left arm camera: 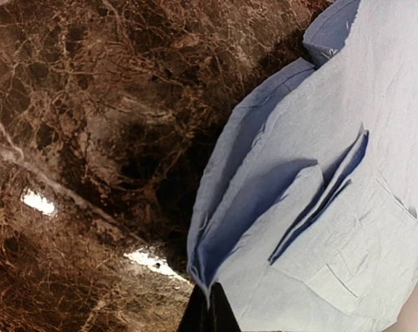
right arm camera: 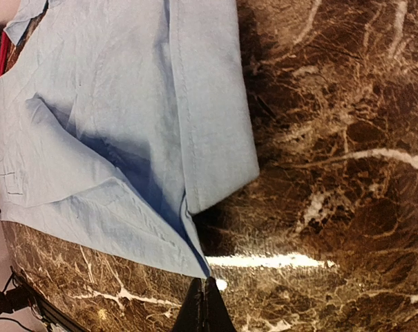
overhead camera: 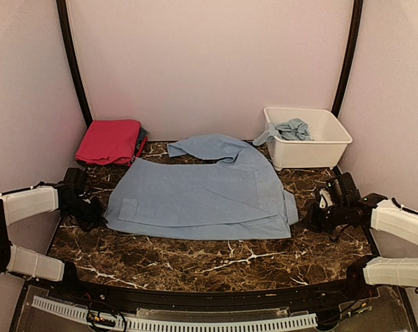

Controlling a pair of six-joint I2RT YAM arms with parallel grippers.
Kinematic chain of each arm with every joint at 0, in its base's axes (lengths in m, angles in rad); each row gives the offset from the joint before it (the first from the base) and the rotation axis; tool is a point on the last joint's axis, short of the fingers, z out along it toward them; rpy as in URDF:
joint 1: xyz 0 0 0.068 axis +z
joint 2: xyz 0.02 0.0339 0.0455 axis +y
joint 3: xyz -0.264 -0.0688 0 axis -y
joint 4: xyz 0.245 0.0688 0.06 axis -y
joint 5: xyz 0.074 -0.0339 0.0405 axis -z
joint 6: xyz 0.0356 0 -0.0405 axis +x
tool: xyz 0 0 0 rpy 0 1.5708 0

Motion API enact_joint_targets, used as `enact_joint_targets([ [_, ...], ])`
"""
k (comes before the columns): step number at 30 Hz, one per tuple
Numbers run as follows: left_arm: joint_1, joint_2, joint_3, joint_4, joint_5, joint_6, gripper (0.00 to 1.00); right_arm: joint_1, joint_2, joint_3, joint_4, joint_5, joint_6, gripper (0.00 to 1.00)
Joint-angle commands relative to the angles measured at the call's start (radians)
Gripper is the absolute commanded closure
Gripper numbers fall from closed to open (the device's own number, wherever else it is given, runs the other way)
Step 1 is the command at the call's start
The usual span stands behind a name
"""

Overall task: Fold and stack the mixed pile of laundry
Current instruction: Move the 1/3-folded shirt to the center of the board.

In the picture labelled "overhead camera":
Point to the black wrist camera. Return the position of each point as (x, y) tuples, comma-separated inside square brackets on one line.
[(78, 179), (343, 190)]

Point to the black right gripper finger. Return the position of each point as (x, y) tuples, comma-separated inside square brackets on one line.
[(310, 225), (312, 211)]

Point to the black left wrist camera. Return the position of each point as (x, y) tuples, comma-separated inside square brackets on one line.
[(78, 179)]

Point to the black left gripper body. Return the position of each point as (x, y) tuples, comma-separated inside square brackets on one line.
[(82, 212)]

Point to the black frame post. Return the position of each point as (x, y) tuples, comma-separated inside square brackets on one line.
[(67, 36), (348, 56)]

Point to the folded dark blue garment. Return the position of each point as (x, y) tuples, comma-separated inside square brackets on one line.
[(141, 136)]

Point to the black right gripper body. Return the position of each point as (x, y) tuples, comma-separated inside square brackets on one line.
[(328, 219)]

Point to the light blue button shirt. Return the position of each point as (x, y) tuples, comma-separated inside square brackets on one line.
[(232, 193)]

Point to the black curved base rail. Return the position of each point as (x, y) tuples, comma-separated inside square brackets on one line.
[(320, 297)]

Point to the left black frame post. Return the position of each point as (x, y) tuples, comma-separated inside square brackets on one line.
[(67, 36)]

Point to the white slotted cable duct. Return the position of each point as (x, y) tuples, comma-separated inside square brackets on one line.
[(160, 320)]

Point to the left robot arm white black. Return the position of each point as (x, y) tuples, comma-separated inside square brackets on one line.
[(33, 201)]

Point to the folded pink red garment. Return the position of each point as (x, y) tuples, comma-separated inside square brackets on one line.
[(109, 142)]

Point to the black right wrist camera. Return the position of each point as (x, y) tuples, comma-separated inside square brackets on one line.
[(343, 190)]

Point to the right black frame post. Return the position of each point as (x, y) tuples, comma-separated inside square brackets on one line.
[(348, 56)]

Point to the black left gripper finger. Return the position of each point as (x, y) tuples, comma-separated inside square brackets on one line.
[(90, 226), (97, 209)]

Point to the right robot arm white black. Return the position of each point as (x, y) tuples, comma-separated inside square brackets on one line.
[(378, 213)]

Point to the crumpled blue cloth in bin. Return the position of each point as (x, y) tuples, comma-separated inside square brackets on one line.
[(294, 129)]

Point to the white plastic bin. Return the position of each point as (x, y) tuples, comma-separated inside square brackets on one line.
[(329, 139)]

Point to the folded red garment underneath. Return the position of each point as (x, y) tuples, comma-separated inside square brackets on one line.
[(139, 148)]

